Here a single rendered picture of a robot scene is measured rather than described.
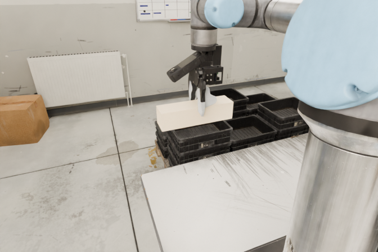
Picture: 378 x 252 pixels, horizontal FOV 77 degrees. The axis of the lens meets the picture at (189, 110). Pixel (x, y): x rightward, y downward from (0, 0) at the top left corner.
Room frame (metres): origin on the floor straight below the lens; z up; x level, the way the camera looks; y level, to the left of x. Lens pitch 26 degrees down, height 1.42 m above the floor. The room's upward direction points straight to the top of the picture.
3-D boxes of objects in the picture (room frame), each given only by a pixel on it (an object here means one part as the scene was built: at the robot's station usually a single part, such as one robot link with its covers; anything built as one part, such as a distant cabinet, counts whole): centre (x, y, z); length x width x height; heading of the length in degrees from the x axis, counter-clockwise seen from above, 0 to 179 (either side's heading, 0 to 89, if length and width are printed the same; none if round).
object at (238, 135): (1.61, -0.44, 0.31); 0.40 x 0.30 x 0.34; 111
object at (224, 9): (0.60, -0.09, 1.39); 0.11 x 0.11 x 0.08; 16
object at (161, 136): (1.84, 0.08, 0.26); 0.40 x 0.30 x 0.23; 111
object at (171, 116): (0.68, -0.02, 1.08); 0.24 x 0.06 x 0.06; 111
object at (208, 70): (0.69, -0.05, 1.23); 0.09 x 0.08 x 0.12; 111
